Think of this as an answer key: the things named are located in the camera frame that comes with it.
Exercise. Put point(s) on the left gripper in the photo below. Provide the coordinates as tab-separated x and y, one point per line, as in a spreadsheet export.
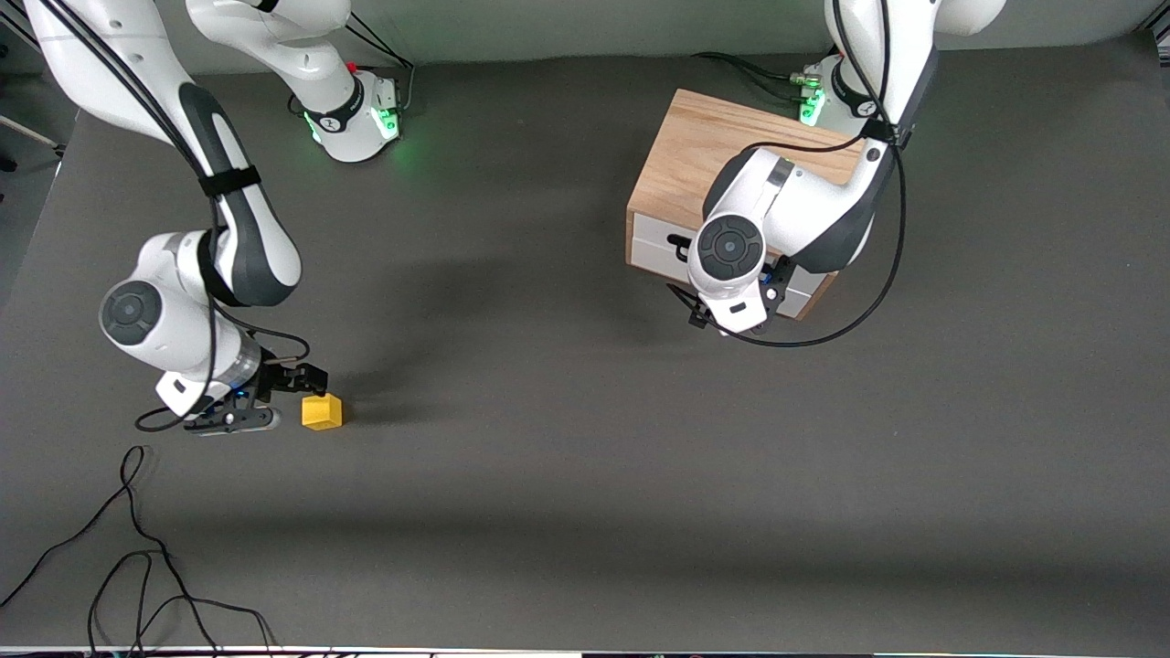
780	281

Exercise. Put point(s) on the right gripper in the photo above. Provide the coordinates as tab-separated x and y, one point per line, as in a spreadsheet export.
276	381

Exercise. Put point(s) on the yellow cube block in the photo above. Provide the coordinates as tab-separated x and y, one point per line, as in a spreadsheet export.
322	413

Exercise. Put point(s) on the white-fronted wooden drawer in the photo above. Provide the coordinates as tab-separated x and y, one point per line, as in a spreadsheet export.
651	247

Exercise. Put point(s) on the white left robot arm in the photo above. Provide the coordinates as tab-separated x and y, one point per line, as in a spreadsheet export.
804	210

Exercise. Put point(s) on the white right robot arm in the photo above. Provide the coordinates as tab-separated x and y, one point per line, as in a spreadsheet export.
155	320

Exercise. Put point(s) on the wooden drawer cabinet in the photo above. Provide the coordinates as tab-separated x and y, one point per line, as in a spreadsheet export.
686	155

